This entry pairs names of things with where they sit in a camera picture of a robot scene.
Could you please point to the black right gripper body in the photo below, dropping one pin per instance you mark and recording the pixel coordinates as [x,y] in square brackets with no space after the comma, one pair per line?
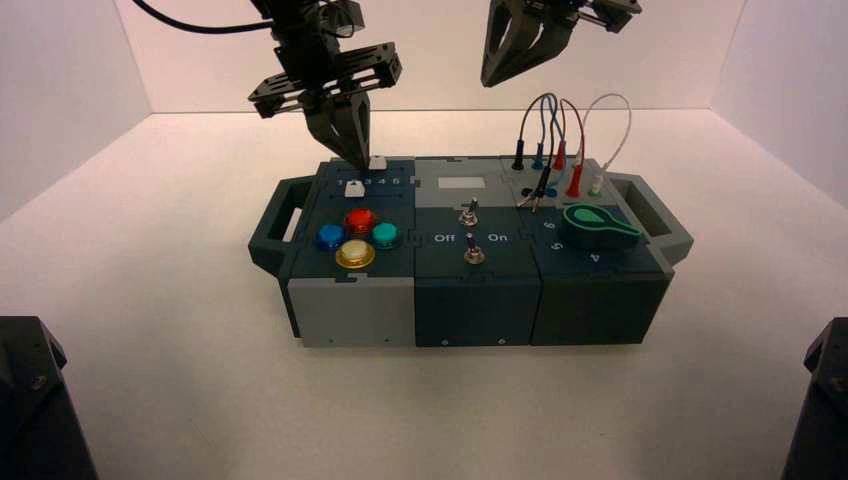
[606,13]

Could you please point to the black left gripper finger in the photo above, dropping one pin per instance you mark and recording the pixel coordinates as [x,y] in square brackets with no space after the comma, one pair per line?
[360,132]
[328,129]

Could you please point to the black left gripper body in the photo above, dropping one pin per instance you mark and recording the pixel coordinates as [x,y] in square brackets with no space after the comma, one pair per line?
[311,73]

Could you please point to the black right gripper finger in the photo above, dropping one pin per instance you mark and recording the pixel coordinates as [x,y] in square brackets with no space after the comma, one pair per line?
[498,46]
[540,41]

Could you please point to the white slider knob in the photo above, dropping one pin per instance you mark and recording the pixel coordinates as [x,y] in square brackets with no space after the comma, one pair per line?
[378,163]
[355,191]

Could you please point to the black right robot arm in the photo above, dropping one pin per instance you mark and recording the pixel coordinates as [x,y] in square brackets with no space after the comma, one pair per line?
[821,411]

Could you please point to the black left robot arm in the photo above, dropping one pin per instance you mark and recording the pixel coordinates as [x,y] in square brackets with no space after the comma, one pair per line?
[33,411]

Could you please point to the white slider knob below numbers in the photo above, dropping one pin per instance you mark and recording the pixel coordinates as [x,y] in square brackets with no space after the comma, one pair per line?
[355,191]

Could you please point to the red round push button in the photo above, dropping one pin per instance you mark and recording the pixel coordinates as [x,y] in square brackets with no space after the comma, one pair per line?
[360,220]

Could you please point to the green round push button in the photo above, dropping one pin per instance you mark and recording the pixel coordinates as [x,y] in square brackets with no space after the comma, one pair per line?
[384,234]

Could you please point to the blue round push button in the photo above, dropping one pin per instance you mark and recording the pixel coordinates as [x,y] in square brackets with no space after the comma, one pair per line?
[330,236]

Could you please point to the grey display panel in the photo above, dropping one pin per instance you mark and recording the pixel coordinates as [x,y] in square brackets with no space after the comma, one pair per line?
[462,184]

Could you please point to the yellow round push button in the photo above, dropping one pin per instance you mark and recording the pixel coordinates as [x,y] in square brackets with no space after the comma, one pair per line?
[355,254]

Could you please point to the green rotary pointer knob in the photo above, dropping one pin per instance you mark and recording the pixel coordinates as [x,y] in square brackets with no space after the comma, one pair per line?
[596,226]

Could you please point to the dark blue grey task box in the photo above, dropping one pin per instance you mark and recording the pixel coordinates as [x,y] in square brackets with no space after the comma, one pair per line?
[477,298]

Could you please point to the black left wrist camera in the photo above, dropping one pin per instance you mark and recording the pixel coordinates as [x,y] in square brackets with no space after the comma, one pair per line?
[348,16]

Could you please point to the metal toggle switch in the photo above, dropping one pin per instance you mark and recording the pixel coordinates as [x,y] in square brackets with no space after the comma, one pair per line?
[472,252]
[470,213]

